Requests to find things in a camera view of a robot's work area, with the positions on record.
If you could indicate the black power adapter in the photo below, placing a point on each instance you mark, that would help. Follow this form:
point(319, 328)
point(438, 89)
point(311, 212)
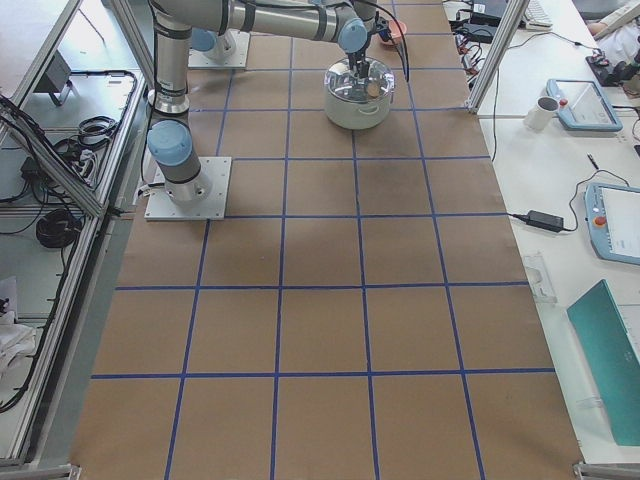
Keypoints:
point(543, 221)

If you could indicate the glass pot lid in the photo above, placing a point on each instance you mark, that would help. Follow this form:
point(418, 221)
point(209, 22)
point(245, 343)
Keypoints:
point(342, 81)

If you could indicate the aluminium side frame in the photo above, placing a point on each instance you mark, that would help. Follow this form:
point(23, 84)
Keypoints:
point(61, 169)

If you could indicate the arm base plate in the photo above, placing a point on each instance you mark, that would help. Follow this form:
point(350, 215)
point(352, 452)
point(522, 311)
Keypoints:
point(237, 61)
point(200, 199)

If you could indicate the far blue teach pendant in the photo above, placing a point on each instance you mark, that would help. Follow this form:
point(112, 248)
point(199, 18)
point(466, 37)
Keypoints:
point(583, 106)

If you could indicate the clear acrylic holder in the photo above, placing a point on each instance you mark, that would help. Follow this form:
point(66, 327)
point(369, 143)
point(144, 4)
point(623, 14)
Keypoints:
point(538, 278)

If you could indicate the white cloth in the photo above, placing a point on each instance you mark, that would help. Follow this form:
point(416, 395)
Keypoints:
point(17, 340)

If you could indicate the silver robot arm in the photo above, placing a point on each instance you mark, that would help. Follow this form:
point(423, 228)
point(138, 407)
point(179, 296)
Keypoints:
point(213, 46)
point(349, 24)

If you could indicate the black box on stand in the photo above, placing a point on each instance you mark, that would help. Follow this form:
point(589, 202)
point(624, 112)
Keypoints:
point(56, 80)

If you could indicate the black pen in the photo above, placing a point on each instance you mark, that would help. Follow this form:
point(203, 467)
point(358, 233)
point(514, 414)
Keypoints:
point(592, 161)

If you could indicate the white mug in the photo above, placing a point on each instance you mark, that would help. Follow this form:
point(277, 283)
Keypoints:
point(541, 113)

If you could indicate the black laptop charger brick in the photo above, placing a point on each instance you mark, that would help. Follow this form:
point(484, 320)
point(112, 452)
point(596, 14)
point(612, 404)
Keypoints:
point(475, 32)

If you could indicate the pale green electric pot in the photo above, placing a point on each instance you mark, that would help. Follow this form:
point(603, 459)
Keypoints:
point(356, 116)

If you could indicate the blue teach pendant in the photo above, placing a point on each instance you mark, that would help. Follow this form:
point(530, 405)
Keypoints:
point(613, 221)
point(583, 106)

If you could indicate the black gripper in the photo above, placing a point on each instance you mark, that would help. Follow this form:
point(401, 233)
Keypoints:
point(358, 60)

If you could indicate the near blue teach pendant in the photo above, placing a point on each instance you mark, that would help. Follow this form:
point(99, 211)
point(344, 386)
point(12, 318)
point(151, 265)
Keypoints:
point(613, 221)

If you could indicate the pink bowl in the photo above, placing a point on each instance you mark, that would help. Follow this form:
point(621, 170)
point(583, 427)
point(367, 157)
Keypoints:
point(393, 34)

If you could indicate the aluminium frame post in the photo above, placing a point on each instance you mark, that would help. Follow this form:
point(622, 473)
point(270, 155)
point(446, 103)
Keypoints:
point(504, 34)

